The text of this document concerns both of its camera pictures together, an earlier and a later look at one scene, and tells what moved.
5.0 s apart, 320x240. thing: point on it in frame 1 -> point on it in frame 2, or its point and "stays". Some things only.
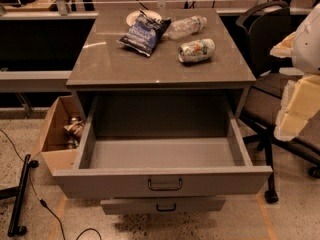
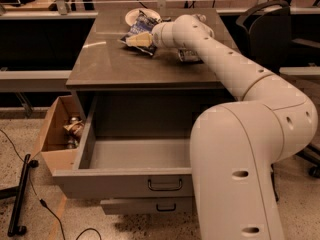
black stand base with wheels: (18, 193) stays
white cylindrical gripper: (308, 45) -> (157, 36)
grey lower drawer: (115, 206) stays
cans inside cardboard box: (74, 128) stays
